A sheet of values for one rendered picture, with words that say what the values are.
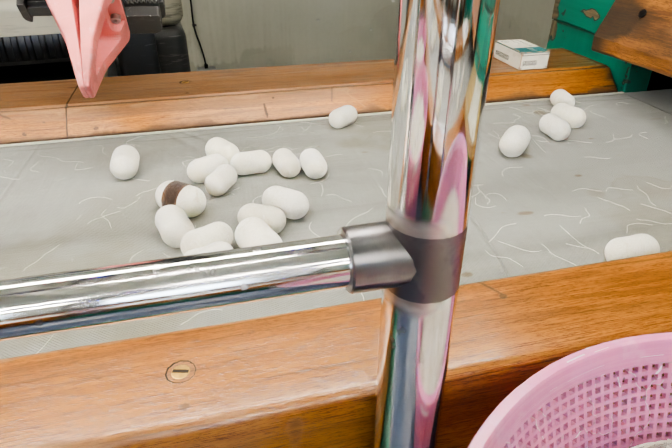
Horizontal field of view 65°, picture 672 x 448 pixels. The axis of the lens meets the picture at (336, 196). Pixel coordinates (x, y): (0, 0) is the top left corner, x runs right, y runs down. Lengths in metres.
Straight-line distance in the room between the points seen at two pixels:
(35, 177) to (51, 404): 0.27
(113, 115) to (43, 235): 0.18
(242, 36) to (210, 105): 1.96
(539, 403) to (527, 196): 0.21
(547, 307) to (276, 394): 0.13
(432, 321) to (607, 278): 0.15
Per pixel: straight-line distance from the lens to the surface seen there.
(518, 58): 0.64
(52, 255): 0.37
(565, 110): 0.55
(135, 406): 0.22
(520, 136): 0.46
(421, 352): 0.17
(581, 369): 0.24
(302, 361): 0.23
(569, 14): 0.77
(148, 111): 0.54
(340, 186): 0.40
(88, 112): 0.55
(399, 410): 0.19
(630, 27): 0.61
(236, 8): 2.46
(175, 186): 0.37
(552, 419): 0.24
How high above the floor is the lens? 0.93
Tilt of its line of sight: 29 degrees down
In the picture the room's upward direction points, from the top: straight up
